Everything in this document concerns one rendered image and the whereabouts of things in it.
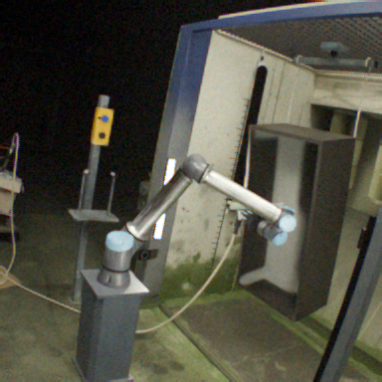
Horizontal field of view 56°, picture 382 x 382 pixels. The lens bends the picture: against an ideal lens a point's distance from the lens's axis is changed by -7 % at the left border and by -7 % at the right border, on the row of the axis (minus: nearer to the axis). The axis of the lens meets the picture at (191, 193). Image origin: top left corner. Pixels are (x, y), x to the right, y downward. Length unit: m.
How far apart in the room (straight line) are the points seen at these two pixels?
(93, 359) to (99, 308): 0.34
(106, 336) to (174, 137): 1.49
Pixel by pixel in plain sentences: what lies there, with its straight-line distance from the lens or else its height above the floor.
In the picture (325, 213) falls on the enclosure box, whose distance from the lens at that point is 2.38.
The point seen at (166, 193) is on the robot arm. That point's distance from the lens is 2.11.
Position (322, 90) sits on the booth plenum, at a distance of 3.73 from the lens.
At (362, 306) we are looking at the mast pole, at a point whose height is 1.16.
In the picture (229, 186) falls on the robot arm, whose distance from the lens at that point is 1.94.
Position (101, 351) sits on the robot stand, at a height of 0.26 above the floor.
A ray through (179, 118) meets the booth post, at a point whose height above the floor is 1.58.
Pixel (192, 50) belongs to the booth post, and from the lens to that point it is 2.88.
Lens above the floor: 1.60
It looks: 11 degrees down
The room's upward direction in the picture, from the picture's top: 12 degrees clockwise
